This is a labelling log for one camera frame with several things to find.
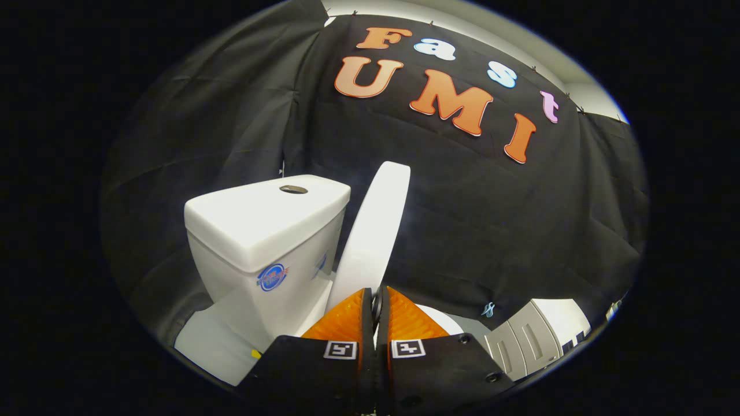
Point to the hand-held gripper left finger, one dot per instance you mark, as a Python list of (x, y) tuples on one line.
[(367, 375)]

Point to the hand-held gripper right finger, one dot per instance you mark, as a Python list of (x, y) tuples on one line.
[(386, 375)]

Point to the white toilet lid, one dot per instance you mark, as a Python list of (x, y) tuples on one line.
[(370, 231)]

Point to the white ceramic toilet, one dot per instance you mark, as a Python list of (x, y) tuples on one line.
[(254, 231)]

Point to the small blue clip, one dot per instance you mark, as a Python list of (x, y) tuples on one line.
[(488, 309)]

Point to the white cabinet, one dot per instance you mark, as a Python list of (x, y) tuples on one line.
[(532, 335)]

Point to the black backdrop cloth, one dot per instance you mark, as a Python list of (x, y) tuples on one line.
[(491, 219)]

